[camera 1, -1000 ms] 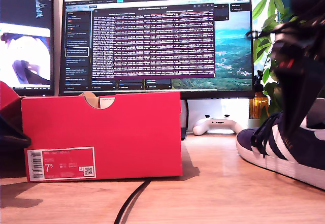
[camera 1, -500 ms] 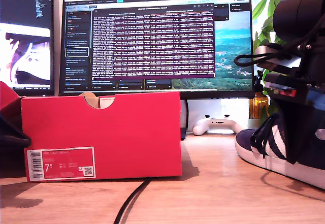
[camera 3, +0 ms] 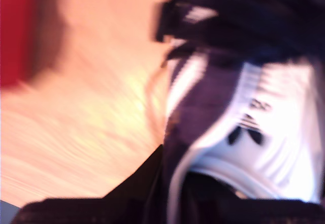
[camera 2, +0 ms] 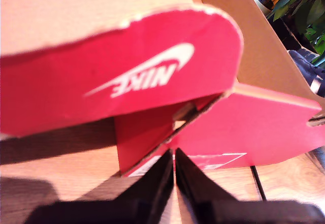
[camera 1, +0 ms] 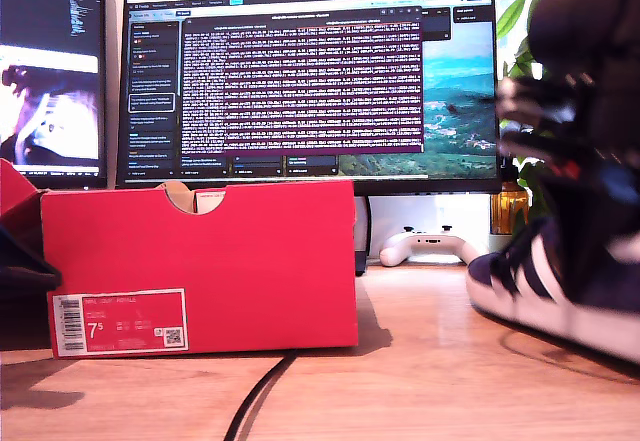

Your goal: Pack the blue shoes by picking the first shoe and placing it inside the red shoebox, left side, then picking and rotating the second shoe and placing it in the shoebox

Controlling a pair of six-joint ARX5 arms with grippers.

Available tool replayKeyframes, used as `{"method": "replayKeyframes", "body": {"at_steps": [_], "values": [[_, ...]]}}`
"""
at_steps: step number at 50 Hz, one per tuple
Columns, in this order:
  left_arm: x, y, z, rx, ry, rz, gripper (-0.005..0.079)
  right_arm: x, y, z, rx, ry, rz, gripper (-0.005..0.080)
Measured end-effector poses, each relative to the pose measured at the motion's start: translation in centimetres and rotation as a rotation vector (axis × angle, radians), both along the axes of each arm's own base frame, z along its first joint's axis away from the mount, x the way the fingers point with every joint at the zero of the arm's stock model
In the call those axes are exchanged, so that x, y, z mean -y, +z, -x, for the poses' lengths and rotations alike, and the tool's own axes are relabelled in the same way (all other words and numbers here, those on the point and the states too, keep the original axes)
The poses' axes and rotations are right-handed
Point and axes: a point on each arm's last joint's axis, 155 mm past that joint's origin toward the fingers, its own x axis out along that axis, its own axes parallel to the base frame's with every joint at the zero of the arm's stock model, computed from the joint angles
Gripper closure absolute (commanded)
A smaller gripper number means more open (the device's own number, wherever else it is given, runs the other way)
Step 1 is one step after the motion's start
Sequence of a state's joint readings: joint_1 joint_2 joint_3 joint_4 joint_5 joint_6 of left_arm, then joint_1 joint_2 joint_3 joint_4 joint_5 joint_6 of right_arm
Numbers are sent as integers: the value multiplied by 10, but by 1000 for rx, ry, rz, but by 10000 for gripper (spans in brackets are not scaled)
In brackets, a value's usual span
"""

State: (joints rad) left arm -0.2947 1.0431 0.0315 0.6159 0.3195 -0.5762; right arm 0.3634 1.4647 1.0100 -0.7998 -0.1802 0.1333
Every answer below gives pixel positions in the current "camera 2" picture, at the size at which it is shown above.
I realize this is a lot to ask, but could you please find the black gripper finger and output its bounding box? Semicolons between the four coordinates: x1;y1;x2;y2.
175;147;245;210
83;149;175;210

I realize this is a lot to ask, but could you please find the red Nike shoebox with lid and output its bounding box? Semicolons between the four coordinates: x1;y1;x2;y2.
0;0;325;178

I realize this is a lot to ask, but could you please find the black plant tray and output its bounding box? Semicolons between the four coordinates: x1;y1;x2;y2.
269;18;315;54

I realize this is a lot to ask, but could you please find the small white pot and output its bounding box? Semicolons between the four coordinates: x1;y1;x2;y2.
255;0;270;16

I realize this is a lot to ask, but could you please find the green leafy houseplant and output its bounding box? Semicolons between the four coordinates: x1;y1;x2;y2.
273;0;325;65

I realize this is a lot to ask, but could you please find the black cable on table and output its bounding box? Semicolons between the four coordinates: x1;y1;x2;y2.
250;165;267;201

